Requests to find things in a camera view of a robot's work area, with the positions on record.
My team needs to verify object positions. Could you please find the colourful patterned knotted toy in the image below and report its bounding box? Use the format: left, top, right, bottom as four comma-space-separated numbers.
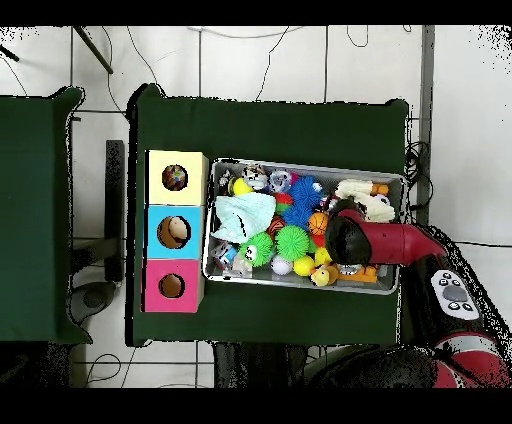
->
163, 165, 190, 192

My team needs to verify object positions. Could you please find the cream muslin cloth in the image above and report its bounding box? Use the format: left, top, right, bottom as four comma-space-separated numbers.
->
333, 179, 398, 226

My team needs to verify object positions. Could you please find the clear mesh bin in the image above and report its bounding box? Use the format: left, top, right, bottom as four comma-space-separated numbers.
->
203, 156, 405, 295

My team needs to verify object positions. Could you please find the wooden box with three holes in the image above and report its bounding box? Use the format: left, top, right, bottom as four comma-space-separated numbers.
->
143, 149, 208, 313

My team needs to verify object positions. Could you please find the mint green muslin cloth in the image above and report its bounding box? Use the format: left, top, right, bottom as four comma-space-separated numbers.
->
209, 191, 277, 245

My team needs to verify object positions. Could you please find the orange tiger striped ball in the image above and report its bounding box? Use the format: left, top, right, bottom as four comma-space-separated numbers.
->
267, 214, 287, 236

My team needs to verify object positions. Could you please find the green furry monster toy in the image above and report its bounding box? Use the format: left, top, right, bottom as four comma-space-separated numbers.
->
239, 231, 275, 267

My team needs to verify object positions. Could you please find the blue spiky rubber ball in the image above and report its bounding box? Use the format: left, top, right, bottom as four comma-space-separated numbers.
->
281, 201, 315, 228

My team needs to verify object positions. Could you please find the green spiky rubber ball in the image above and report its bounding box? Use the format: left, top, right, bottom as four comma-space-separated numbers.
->
275, 223, 312, 261

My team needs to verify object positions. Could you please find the blue furry monster toy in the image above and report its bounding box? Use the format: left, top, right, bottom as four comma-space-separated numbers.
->
289, 175, 323, 205

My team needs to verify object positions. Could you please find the small orange basketball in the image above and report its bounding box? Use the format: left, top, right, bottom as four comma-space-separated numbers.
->
309, 211, 332, 236

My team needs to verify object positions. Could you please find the dark green table cloth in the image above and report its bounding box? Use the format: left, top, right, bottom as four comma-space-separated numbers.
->
0, 86, 88, 347
126, 82, 411, 353

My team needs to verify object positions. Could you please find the black upright panel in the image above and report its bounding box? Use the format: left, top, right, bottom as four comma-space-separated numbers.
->
105, 139, 127, 283

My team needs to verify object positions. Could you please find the grey round base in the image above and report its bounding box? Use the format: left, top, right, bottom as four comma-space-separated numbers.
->
70, 279, 117, 325

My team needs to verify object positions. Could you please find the grey vertical beam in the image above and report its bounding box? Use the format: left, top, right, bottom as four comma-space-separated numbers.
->
411, 25, 437, 241

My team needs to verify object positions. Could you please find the thin black rod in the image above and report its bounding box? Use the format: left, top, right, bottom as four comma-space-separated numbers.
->
71, 25, 115, 75

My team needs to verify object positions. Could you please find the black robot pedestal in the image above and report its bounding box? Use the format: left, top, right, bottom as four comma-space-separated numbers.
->
211, 342, 321, 389

